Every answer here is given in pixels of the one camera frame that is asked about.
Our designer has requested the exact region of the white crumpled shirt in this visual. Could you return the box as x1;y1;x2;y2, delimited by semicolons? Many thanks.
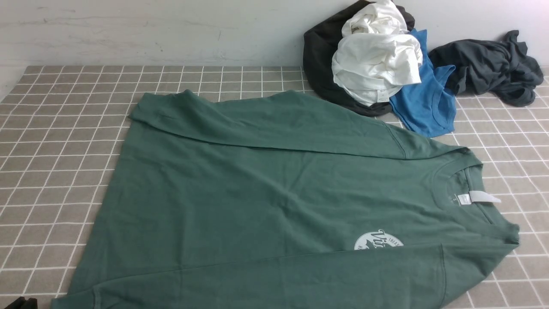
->
332;0;423;106

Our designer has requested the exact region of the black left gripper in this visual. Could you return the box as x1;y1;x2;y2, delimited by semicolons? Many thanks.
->
4;297;38;309

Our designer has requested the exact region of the green long-sleeved shirt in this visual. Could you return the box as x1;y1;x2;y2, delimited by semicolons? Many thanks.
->
51;90;519;309

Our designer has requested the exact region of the dark grey crumpled shirt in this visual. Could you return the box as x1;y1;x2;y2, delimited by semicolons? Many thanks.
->
428;30;543;107

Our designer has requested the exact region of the black garment under pile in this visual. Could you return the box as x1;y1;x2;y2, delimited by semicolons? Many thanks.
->
302;0;415;117

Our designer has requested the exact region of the blue tank top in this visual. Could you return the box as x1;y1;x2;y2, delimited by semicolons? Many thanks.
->
390;29;456;138

